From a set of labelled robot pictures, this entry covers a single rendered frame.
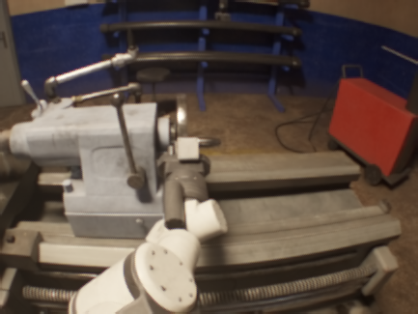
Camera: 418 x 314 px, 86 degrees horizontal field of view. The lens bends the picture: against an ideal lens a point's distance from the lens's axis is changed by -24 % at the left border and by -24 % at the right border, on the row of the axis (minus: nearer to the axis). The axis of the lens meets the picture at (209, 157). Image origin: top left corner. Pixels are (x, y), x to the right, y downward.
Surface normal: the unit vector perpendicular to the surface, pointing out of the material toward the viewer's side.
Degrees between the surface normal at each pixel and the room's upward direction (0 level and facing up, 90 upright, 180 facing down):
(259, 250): 36
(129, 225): 90
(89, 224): 90
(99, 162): 76
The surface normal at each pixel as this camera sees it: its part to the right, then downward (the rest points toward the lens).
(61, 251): 0.11, -0.33
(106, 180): 0.12, 0.25
